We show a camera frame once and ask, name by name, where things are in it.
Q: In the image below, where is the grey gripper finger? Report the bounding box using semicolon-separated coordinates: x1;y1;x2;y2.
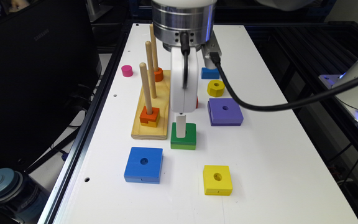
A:
176;113;186;138

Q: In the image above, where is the blue lidded water bottle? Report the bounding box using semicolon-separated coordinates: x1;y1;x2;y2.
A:
0;168;49;224

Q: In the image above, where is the black computer monitor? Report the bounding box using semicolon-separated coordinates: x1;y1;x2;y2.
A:
0;0;101;171

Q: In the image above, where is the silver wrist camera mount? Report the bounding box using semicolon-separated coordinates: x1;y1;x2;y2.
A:
201;32;222;70

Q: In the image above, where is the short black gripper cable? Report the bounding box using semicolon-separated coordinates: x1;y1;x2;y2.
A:
180;31;190;90

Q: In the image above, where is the wooden peg base board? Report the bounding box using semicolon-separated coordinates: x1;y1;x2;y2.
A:
131;69;171;141

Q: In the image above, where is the black thick cable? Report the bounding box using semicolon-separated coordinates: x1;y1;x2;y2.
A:
209;52;358;113

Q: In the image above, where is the green square block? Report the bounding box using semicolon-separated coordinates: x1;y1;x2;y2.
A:
170;122;197;151

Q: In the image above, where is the front wooden peg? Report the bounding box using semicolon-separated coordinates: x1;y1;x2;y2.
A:
139;62;153;115

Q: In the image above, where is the purple square block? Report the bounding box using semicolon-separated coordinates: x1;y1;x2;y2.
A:
208;98;244;126

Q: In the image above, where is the middle wooden peg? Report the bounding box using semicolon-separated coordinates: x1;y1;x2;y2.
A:
145;41;157;98

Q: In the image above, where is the orange and yellow stacked block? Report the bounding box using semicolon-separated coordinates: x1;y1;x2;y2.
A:
139;106;160;128

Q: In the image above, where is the yellow octagonal block with hole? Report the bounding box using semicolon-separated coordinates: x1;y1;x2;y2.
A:
207;80;225;97

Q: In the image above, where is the large blue square block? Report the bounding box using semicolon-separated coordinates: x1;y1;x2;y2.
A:
124;147;163;184

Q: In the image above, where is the small blue rectangular block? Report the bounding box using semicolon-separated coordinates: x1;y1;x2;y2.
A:
201;67;220;79

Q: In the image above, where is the yellow square block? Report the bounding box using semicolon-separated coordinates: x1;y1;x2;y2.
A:
203;165;232;196

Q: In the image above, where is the orange block on rear peg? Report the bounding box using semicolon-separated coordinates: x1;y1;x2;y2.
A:
154;67;164;82

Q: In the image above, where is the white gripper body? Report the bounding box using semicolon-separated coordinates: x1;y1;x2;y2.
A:
170;47;198;113

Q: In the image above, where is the pink cylinder block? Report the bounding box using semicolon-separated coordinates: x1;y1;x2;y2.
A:
121;65;133;77

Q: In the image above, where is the wooden peg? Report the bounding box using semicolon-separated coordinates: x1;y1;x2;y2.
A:
149;24;158;72
139;62;153;115
145;41;157;98

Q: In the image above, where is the rear wooden peg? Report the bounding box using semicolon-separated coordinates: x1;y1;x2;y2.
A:
149;24;158;72

